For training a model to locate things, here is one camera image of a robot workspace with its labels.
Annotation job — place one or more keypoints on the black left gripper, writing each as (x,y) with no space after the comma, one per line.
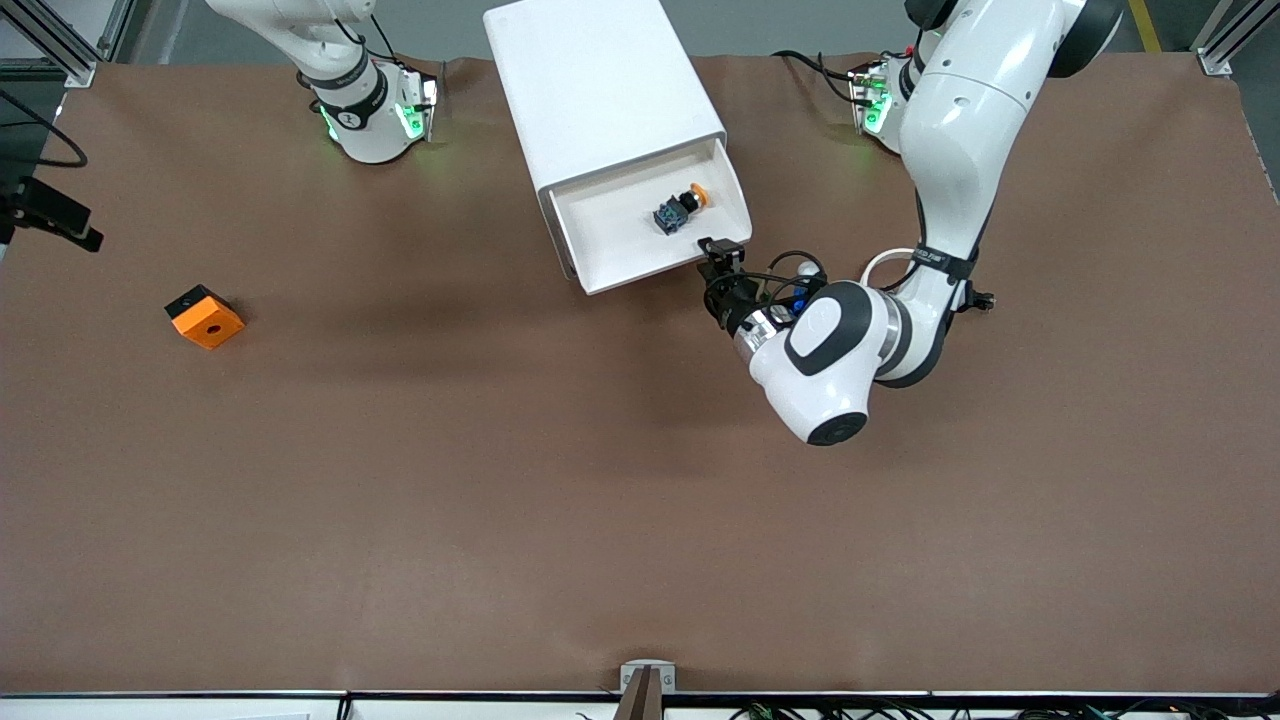
(729,298)

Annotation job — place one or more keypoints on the orange-capped push button switch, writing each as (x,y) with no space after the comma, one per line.
(672,215)

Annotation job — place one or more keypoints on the white plastic drawer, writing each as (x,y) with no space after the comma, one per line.
(620,240)

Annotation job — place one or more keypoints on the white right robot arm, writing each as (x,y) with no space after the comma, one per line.
(365,125)

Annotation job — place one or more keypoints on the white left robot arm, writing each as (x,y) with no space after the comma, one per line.
(960,120)

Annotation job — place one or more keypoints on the white drawer cabinet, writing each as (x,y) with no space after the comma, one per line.
(600,80)

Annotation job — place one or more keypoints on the black square push button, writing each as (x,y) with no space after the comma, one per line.
(985,299)

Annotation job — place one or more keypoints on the white C-shaped pipe clamp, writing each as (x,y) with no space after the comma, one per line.
(873,268)

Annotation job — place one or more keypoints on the orange and black block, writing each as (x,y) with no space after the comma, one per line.
(208,325)

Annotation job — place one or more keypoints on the brown paper table cover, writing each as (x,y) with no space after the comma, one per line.
(640,520)

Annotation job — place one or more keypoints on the black table edge strip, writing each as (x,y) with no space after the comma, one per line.
(200,694)

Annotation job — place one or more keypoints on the aluminium frame profile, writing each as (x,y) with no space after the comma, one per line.
(1215,62)
(80,72)

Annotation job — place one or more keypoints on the grey bracket with brown post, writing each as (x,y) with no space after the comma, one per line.
(648,690)

